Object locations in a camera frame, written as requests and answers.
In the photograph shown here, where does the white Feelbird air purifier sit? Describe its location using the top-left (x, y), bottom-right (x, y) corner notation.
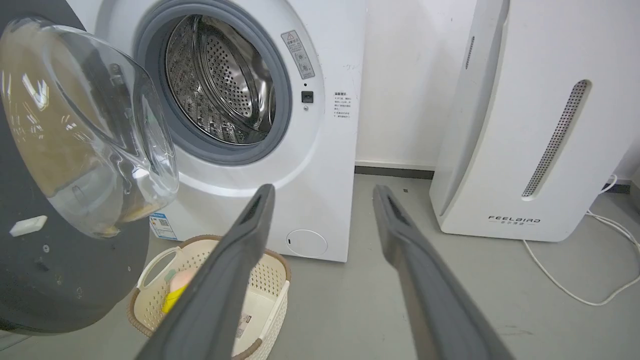
top-left (429, 0), bottom-right (640, 243)

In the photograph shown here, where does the yellow and pink toy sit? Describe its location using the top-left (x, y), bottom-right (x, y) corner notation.
top-left (161, 267), bottom-right (198, 315)

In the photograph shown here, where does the washing machine door with glass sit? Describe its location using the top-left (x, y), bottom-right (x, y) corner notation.
top-left (0, 0), bottom-right (180, 335)

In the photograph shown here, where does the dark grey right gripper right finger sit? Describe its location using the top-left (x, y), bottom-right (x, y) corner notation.
top-left (372, 184), bottom-right (516, 360)

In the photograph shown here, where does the cream plastic laundry basket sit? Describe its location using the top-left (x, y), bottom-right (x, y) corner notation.
top-left (126, 234), bottom-right (292, 360)

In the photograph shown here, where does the white front-load washing machine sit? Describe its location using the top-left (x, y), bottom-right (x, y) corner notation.
top-left (65, 0), bottom-right (369, 263)

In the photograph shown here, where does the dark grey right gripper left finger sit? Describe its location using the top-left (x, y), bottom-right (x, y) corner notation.
top-left (135, 183), bottom-right (276, 360)

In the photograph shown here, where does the white power cable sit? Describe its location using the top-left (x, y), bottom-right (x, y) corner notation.
top-left (522, 174), bottom-right (640, 307)

